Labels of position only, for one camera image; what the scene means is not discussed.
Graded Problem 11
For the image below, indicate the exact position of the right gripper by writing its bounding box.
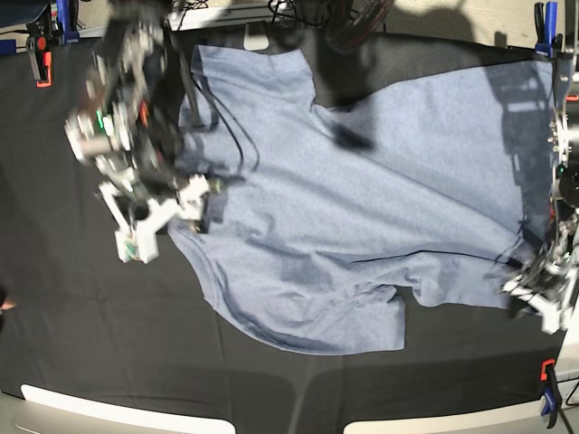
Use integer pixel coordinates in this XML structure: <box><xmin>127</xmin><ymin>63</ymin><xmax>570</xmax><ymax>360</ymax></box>
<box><xmin>130</xmin><ymin>175</ymin><xmax>226</xmax><ymax>235</ymax></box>

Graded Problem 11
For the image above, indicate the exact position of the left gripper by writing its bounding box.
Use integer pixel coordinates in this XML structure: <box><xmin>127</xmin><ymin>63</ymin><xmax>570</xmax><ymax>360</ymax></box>
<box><xmin>503</xmin><ymin>254</ymin><xmax>578</xmax><ymax>314</ymax></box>

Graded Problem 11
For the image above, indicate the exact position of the blue-grey t-shirt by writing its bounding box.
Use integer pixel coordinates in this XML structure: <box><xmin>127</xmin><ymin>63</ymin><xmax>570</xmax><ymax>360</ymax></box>
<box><xmin>168</xmin><ymin>46</ymin><xmax>552</xmax><ymax>355</ymax></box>

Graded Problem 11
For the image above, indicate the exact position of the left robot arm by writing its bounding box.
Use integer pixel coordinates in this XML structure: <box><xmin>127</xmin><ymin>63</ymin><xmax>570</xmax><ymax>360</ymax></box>
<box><xmin>502</xmin><ymin>38</ymin><xmax>578</xmax><ymax>335</ymax></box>

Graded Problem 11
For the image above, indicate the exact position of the orange blue clamp near right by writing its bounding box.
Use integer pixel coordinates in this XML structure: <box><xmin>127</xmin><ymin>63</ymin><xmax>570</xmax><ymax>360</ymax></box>
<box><xmin>540</xmin><ymin>359</ymin><xmax>562</xmax><ymax>429</ymax></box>

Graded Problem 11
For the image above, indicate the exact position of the black table cloth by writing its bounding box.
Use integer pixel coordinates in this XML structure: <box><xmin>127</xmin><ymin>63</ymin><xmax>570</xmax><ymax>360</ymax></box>
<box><xmin>1</xmin><ymin>40</ymin><xmax>567</xmax><ymax>433</ymax></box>

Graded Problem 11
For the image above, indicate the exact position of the orange clamp far left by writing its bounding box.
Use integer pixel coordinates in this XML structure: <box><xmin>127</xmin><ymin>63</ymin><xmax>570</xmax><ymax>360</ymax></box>
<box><xmin>25</xmin><ymin>36</ymin><xmax>52</xmax><ymax>88</ymax></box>

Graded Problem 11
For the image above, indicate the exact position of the blue clamp far left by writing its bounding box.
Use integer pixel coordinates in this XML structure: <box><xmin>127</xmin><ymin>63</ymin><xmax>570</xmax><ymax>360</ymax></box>
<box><xmin>50</xmin><ymin>0</ymin><xmax>80</xmax><ymax>44</ymax></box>

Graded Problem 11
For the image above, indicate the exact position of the blue clamp far right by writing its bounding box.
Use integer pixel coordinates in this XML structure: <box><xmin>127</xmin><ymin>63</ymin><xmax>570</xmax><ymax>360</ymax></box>
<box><xmin>534</xmin><ymin>1</ymin><xmax>561</xmax><ymax>59</ymax></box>

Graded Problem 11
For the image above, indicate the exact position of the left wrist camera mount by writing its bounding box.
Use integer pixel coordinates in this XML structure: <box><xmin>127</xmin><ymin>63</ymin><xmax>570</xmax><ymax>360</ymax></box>
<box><xmin>502</xmin><ymin>279</ymin><xmax>574</xmax><ymax>335</ymax></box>

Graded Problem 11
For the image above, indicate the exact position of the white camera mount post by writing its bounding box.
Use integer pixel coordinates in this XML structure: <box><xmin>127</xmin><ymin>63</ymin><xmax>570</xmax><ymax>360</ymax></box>
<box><xmin>242</xmin><ymin>22</ymin><xmax>270</xmax><ymax>52</ymax></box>

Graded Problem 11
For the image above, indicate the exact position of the red black cable bundle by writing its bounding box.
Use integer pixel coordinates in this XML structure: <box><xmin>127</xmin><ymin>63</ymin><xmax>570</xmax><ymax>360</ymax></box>
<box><xmin>326</xmin><ymin>0</ymin><xmax>395</xmax><ymax>51</ymax></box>

